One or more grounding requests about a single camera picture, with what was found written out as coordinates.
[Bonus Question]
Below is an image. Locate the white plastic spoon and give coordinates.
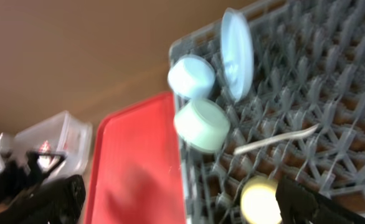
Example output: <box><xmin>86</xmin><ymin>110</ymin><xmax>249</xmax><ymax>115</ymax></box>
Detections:
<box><xmin>234</xmin><ymin>124</ymin><xmax>319</xmax><ymax>156</ymax></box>

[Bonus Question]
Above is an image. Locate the clear plastic bin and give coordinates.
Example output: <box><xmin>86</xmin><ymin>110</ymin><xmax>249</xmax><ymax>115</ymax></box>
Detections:
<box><xmin>0</xmin><ymin>111</ymin><xmax>93</xmax><ymax>180</ymax></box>

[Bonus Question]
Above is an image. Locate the light blue bowl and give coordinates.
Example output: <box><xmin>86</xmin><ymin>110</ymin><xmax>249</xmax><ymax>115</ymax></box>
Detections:
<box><xmin>168</xmin><ymin>54</ymin><xmax>216</xmax><ymax>99</ymax></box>

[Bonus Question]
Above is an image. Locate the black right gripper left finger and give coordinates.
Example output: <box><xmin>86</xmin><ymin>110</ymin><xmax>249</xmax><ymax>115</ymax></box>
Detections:
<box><xmin>0</xmin><ymin>175</ymin><xmax>86</xmax><ymax>224</ymax></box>

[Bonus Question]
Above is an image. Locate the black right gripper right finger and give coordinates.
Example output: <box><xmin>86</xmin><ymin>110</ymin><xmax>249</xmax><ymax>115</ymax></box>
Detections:
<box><xmin>275</xmin><ymin>177</ymin><xmax>365</xmax><ymax>224</ymax></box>

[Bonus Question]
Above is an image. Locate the red plastic tray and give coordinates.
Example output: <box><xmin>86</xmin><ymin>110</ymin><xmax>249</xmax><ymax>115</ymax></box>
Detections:
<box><xmin>84</xmin><ymin>91</ymin><xmax>186</xmax><ymax>224</ymax></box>

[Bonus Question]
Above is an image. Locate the grey dishwasher rack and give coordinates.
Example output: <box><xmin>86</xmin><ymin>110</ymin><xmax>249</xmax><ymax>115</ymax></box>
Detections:
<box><xmin>169</xmin><ymin>1</ymin><xmax>365</xmax><ymax>223</ymax></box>

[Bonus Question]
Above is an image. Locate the mint green bowl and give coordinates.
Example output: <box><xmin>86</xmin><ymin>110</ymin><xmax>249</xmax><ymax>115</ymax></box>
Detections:
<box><xmin>174</xmin><ymin>98</ymin><xmax>231</xmax><ymax>154</ymax></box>

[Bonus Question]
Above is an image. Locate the yellow plastic cup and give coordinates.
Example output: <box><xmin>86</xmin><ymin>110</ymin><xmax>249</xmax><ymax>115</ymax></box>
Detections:
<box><xmin>240</xmin><ymin>176</ymin><xmax>282</xmax><ymax>224</ymax></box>

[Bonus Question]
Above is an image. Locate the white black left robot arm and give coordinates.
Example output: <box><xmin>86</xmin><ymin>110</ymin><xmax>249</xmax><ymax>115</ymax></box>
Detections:
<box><xmin>0</xmin><ymin>151</ymin><xmax>67</xmax><ymax>203</ymax></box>

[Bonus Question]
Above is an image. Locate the light blue plate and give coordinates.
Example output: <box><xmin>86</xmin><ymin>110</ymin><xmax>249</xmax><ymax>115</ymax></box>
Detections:
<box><xmin>220</xmin><ymin>8</ymin><xmax>254</xmax><ymax>101</ymax></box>

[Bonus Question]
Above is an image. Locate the red white wrapper tissue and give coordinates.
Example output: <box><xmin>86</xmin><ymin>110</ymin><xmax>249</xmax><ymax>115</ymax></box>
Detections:
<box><xmin>38</xmin><ymin>141</ymin><xmax>54</xmax><ymax>169</ymax></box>

